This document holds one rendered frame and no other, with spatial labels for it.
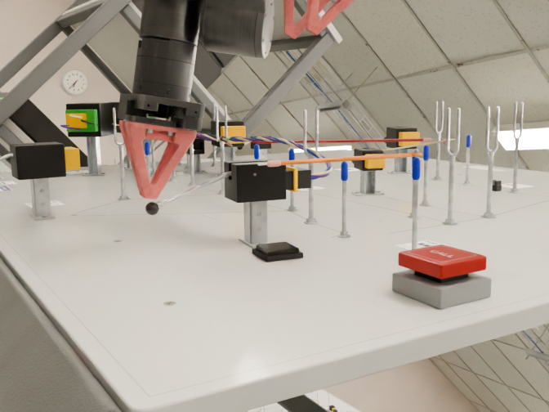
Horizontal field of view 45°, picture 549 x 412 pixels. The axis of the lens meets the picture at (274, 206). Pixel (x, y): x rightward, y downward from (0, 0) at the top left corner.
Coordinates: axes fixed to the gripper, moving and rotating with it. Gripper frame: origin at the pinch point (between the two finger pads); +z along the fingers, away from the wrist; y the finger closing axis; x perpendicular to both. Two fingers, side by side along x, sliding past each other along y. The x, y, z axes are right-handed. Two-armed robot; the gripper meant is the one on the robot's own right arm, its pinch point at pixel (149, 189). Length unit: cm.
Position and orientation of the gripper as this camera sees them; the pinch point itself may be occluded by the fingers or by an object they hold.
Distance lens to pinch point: 67.9
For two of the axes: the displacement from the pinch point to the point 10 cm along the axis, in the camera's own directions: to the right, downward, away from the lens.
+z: -1.4, 9.8, 1.1
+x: -9.1, -0.9, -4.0
